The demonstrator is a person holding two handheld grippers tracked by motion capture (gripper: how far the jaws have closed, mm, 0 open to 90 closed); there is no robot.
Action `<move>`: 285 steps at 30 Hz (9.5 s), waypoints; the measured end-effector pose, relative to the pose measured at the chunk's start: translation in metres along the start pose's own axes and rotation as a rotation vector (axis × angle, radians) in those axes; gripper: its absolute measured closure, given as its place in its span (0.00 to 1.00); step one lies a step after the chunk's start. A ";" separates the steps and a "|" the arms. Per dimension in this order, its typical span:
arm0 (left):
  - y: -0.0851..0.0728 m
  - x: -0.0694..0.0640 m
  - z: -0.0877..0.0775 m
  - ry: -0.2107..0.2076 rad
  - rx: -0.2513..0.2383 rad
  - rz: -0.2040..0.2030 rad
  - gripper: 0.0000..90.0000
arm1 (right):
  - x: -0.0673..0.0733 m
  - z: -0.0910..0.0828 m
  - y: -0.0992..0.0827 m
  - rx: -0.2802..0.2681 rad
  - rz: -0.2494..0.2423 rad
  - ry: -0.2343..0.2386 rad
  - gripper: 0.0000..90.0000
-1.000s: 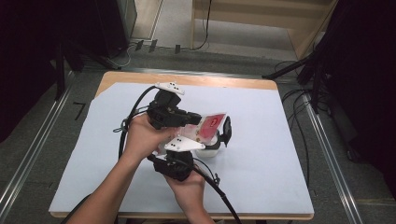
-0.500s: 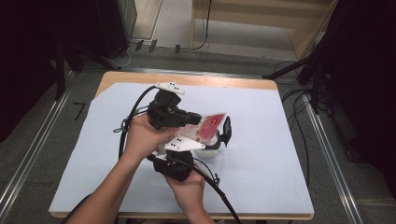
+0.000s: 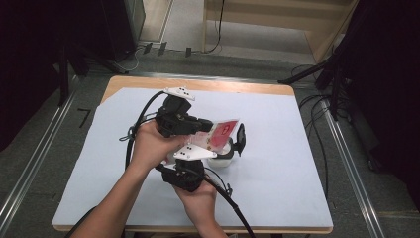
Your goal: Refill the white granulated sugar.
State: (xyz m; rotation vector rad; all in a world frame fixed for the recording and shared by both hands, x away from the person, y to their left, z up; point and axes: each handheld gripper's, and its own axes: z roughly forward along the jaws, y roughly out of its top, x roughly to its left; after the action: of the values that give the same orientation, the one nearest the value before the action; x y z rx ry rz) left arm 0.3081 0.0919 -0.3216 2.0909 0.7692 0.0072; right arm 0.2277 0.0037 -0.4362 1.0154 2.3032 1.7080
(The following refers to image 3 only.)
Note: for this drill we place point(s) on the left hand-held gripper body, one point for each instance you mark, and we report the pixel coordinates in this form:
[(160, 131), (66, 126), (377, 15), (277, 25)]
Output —
[(175, 119)]

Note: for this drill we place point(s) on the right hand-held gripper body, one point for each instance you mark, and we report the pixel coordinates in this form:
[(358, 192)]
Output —
[(186, 175)]

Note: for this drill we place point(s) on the red and white sugar bag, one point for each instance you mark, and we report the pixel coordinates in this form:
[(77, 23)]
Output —
[(221, 132)]

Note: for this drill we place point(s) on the clear jar with black lid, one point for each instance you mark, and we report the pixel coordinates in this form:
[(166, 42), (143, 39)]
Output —
[(241, 139)]

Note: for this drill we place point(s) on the person's left hand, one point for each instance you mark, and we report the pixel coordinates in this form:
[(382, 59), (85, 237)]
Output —
[(152, 148)]

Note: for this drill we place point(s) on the person's right hand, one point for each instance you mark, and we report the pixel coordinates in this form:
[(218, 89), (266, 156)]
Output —
[(199, 203)]

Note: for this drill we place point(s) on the wooden table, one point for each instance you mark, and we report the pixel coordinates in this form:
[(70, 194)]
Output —
[(231, 86)]

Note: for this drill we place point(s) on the black cabinet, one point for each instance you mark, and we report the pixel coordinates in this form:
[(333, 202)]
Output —
[(119, 26)]

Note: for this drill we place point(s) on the black metal stand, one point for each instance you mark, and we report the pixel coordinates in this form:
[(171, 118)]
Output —
[(63, 76)]

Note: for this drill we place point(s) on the light wooden shelf unit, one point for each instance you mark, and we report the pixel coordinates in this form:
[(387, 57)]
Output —
[(264, 20)]

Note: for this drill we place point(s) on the black tripod stand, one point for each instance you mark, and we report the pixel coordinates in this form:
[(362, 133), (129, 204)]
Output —
[(335, 86)]

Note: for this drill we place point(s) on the dark curtain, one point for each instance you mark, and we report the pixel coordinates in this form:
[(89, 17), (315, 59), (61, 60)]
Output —
[(389, 82), (26, 66)]

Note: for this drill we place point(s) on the metal floor rail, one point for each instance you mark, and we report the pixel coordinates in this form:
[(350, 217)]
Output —
[(36, 162), (198, 77), (353, 172)]

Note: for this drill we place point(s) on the small black floor bracket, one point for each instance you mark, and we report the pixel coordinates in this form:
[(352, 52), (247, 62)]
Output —
[(162, 48), (188, 52), (147, 48)]

